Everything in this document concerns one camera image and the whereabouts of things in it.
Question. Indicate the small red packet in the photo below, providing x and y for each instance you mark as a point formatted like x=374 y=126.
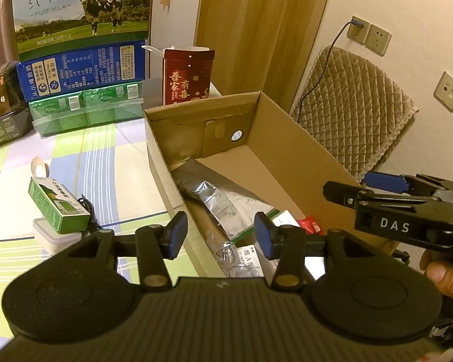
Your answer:
x=310 y=224

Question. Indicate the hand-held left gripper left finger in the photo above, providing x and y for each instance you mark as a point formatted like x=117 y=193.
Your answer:
x=177 y=230

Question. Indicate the red gift box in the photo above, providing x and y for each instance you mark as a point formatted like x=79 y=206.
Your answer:
x=187 y=79

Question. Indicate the pale spoon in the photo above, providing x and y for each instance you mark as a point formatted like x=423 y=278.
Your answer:
x=38 y=166

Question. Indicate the green shrink-wrapped carton pack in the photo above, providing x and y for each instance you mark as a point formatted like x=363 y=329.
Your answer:
x=87 y=107

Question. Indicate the blue printed carton box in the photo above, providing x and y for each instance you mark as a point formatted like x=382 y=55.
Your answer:
x=83 y=68

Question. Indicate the person's right hand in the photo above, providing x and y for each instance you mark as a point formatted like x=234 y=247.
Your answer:
x=441 y=276

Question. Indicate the milk carton box with cow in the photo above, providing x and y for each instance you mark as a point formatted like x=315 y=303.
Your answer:
x=79 y=7

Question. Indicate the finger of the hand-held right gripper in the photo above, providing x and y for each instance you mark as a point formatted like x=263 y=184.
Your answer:
x=383 y=181
x=338 y=192

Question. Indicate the dark green printed box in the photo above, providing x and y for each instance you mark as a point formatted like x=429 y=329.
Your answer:
x=5 y=130

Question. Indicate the wooden door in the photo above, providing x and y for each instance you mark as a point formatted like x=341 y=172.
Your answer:
x=264 y=30

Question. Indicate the silver foil packet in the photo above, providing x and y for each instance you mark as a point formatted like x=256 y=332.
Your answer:
x=215 y=196

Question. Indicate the brown cardboard box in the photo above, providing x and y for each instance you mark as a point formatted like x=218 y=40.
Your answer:
x=271 y=166

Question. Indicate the checked tablecloth desktop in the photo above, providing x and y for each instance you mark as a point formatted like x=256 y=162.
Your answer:
x=117 y=181

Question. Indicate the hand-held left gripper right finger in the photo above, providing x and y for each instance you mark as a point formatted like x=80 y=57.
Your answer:
x=262 y=234

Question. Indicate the white tissue pack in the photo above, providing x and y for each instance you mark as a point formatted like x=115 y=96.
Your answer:
x=249 y=262

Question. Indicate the black box with orange label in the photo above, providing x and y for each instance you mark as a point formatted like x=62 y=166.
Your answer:
x=0 y=90

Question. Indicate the quilted beige chair cushion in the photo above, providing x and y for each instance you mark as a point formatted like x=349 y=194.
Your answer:
x=355 y=109

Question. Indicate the white plastic container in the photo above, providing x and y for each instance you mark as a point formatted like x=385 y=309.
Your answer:
x=51 y=239

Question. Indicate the small green box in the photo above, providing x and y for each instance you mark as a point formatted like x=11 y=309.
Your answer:
x=56 y=203

